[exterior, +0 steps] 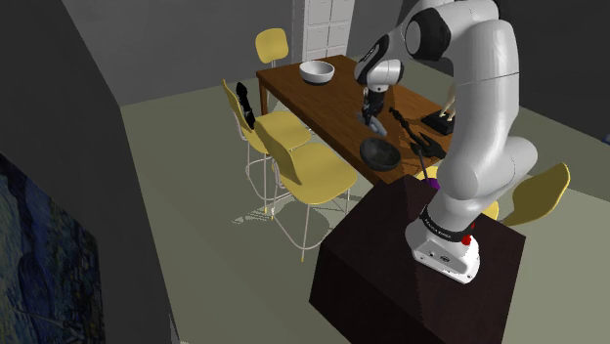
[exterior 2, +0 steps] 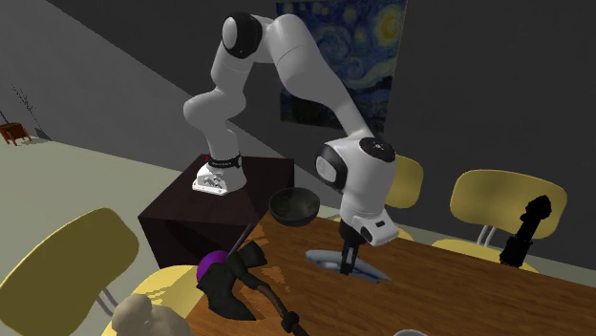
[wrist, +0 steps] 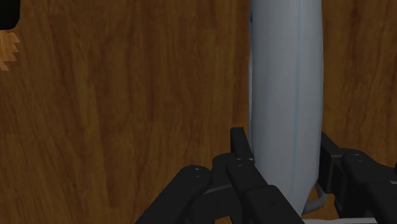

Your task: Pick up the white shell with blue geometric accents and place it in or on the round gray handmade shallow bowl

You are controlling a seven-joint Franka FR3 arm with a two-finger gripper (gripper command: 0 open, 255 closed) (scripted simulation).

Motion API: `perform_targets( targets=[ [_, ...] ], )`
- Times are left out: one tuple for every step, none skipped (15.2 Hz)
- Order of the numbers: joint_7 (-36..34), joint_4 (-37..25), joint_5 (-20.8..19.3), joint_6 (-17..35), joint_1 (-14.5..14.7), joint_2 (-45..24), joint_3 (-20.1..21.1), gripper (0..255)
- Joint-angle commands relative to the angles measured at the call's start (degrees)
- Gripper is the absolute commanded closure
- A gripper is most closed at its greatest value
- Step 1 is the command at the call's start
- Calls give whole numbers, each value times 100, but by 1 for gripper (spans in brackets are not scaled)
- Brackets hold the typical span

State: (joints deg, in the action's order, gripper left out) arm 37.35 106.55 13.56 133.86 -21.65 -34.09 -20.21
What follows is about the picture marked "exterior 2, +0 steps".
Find black axe with brown handle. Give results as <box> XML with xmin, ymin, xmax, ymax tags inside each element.
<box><xmin>196</xmin><ymin>241</ymin><xmax>311</xmax><ymax>336</ymax></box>

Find starry night wall picture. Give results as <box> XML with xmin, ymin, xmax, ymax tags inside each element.
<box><xmin>275</xmin><ymin>0</ymin><xmax>409</xmax><ymax>137</ymax></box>

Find dark robot stand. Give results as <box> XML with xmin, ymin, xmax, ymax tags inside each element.
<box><xmin>138</xmin><ymin>154</ymin><xmax>295</xmax><ymax>270</ymax></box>

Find brown wooden table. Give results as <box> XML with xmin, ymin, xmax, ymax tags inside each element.
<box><xmin>184</xmin><ymin>211</ymin><xmax>596</xmax><ymax>336</ymax></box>

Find beige stone figure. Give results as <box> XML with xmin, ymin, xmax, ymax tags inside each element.
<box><xmin>111</xmin><ymin>293</ymin><xmax>195</xmax><ymax>336</ymax></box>

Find brown pot with twigs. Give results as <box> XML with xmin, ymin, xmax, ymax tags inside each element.
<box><xmin>0</xmin><ymin>83</ymin><xmax>49</xmax><ymax>147</ymax></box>

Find blue grey flat dish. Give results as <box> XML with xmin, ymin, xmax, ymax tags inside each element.
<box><xmin>305</xmin><ymin>249</ymin><xmax>394</xmax><ymax>284</ymax></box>

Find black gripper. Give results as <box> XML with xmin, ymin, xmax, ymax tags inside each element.
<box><xmin>338</xmin><ymin>218</ymin><xmax>368</xmax><ymax>276</ymax></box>

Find purple ball with stick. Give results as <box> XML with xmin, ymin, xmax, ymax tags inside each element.
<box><xmin>196</xmin><ymin>222</ymin><xmax>255</xmax><ymax>284</ymax></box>

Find yellow chair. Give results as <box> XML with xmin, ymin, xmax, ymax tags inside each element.
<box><xmin>331</xmin><ymin>155</ymin><xmax>425</xmax><ymax>243</ymax></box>
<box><xmin>0</xmin><ymin>207</ymin><xmax>206</xmax><ymax>336</ymax></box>
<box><xmin>430</xmin><ymin>169</ymin><xmax>568</xmax><ymax>274</ymax></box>

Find black bowl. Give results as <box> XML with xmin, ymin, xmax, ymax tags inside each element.
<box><xmin>268</xmin><ymin>186</ymin><xmax>322</xmax><ymax>228</ymax></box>

